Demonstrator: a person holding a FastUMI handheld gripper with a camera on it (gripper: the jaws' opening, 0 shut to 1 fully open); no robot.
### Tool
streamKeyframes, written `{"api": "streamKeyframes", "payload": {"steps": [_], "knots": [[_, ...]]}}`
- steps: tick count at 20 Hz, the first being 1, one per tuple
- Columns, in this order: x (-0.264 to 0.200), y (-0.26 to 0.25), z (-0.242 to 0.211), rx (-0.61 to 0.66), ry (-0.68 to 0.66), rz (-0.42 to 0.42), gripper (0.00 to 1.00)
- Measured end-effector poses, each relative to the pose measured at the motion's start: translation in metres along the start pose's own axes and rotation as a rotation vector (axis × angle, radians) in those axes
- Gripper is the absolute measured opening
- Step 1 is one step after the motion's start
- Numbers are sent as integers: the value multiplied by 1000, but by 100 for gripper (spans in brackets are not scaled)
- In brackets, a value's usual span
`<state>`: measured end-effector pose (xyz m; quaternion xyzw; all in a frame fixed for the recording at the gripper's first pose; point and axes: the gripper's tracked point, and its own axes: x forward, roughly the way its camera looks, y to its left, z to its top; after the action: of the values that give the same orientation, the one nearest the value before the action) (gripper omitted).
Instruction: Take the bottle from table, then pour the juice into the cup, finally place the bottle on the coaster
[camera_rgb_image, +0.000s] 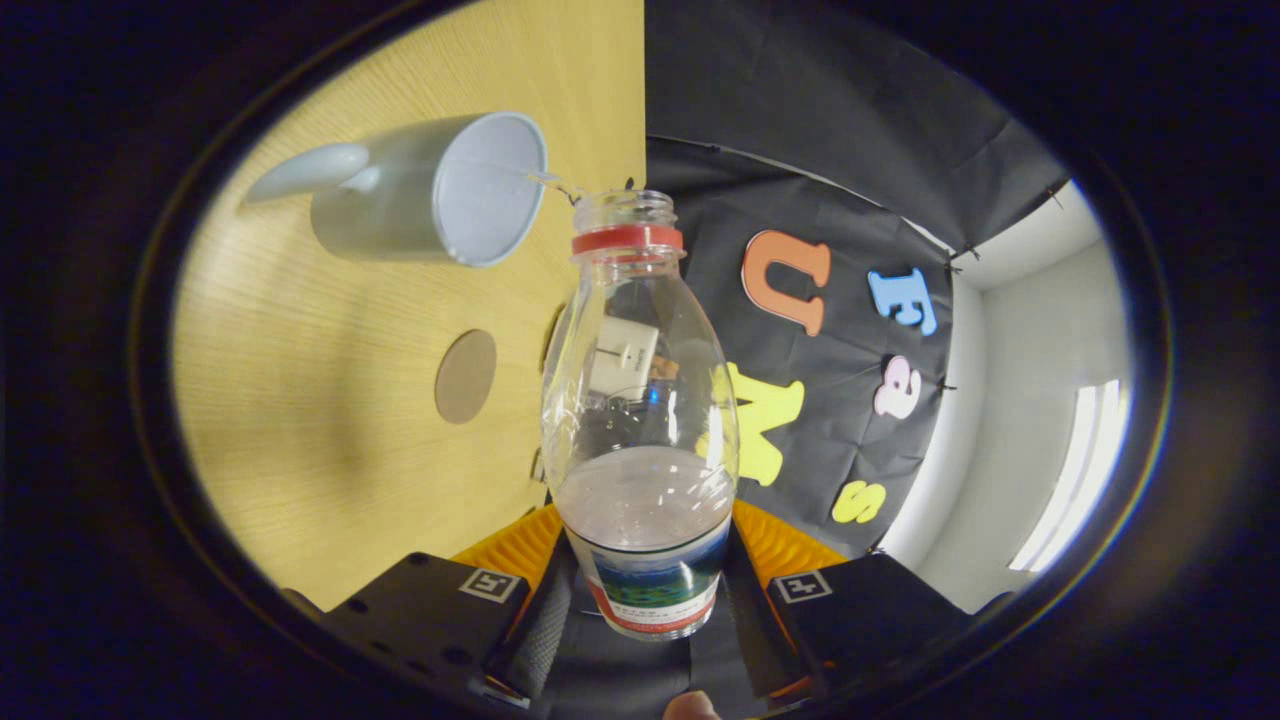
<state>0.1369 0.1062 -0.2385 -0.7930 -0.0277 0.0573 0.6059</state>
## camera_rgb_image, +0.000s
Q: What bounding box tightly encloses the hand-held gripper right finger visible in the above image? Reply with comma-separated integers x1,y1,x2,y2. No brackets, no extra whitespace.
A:
722,500,976,701

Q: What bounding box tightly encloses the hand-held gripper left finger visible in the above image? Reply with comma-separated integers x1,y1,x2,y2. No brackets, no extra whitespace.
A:
285,503,576,706

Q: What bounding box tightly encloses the round brown coaster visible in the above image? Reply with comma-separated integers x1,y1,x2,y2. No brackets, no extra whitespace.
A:
434,329,498,425

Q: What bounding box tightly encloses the light grey cup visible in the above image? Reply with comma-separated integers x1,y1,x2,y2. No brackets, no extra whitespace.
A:
240,111,549,268

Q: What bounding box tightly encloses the clear plastic juice bottle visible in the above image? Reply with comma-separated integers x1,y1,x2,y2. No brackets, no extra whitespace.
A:
541,188,741,642

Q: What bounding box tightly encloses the ceiling light panel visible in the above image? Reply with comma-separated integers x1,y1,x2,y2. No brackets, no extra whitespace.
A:
1010,380,1126,573

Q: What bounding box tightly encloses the wooden table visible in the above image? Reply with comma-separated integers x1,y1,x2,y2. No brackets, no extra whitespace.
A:
170,0,646,613

